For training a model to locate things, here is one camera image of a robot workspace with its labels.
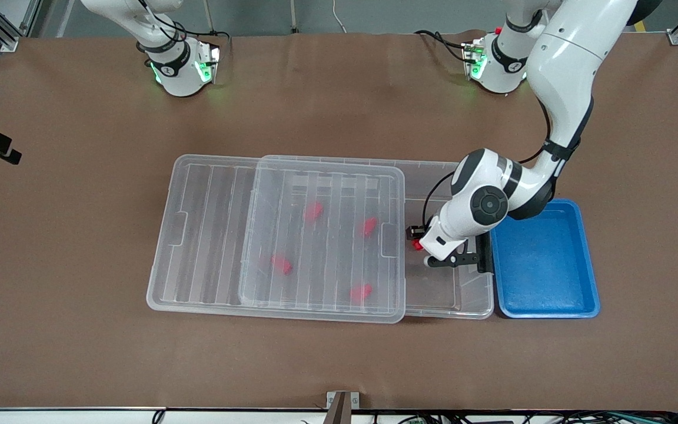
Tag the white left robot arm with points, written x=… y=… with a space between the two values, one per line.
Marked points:
x=562 y=59

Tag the blue plastic tray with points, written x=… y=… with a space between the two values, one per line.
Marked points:
x=545 y=271

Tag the clear plastic storage box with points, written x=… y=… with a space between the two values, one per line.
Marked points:
x=433 y=288

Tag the grey metal table bracket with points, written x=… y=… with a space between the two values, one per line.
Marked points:
x=342 y=406

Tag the clear ribbed box lid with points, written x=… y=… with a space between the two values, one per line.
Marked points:
x=203 y=235

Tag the brown table cover sheet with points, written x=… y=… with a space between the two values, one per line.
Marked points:
x=80 y=330

